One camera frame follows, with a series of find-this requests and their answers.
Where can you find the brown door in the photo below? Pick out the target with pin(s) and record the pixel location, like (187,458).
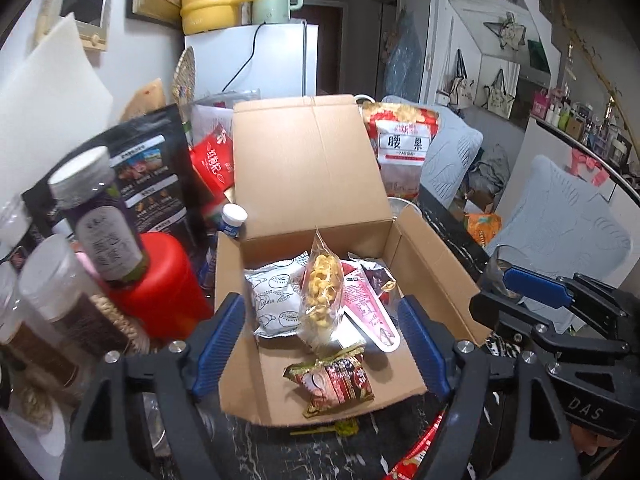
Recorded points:
(325,50)

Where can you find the white snack packet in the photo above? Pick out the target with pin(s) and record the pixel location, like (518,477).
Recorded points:
(275,295)

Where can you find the orange bag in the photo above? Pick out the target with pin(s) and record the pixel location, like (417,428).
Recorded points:
(482,227)

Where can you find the red canister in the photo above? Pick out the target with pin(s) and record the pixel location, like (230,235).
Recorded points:
(160,285)

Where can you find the wooden board piece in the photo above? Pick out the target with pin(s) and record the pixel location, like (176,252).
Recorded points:
(145,100)

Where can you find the cream intercom panel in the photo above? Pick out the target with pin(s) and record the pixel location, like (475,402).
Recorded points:
(80,10)

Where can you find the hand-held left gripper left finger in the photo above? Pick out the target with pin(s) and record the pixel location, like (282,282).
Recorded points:
(220,345)

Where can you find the light blue chair cushion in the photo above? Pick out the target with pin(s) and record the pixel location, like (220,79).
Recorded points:
(565,220)
(450,150)

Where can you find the red cashew bag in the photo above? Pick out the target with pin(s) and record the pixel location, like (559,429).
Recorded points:
(402,145)

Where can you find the pink bow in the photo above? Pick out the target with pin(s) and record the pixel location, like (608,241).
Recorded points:
(587,162)

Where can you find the glass mug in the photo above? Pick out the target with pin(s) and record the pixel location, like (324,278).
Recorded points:
(495,272)

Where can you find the brown cardboard box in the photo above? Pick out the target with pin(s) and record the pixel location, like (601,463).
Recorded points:
(300,170)

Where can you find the red cone snack packet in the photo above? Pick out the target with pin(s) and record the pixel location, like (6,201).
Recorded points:
(370,317)

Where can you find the person's right hand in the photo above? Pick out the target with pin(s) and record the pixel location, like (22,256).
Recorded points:
(602,442)

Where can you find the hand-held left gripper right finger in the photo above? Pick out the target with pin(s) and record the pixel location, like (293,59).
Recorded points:
(422,350)

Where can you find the dark green red snack packet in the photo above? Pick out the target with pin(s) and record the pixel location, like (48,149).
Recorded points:
(332,382)

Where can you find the waffle in clear wrapper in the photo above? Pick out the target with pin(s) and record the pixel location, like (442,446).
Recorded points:
(417,452)

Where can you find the row of cosmetic bottles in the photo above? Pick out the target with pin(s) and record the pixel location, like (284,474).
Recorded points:
(590,120)

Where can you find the woven round tray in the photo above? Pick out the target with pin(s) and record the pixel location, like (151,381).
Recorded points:
(182,77)

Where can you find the silver red snack packet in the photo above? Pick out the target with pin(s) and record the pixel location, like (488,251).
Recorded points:
(380,280)

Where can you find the blue plastic bag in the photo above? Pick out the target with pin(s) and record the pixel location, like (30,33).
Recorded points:
(402,57)

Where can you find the red tea packet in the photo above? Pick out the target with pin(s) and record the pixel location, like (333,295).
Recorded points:
(212,160)

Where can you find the yellow pot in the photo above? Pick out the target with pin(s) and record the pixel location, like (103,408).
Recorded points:
(210,7)

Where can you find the yellow green foil strip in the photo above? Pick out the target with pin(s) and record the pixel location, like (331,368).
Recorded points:
(330,428)

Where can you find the yellow waffle snack packet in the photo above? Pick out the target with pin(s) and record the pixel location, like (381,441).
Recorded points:
(320,290)

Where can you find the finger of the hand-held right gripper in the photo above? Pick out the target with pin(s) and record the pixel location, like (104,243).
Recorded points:
(575,342)
(537,285)

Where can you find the metal bowl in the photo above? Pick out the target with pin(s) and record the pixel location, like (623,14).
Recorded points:
(405,206)

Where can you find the white fridge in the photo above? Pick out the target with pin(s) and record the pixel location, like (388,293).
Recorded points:
(250,60)

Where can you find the small white blue bottle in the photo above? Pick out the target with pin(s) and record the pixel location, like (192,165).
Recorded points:
(234,220)

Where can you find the white foam board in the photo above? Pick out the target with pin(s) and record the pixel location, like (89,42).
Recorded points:
(50,90)

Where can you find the canvas tote bag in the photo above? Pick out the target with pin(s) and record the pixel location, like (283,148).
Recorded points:
(462,87)
(500,97)

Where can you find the cluster of clear food jars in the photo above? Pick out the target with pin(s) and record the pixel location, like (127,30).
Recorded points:
(75,270)

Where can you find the black pouch bag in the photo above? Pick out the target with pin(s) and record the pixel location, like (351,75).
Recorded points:
(150,170)

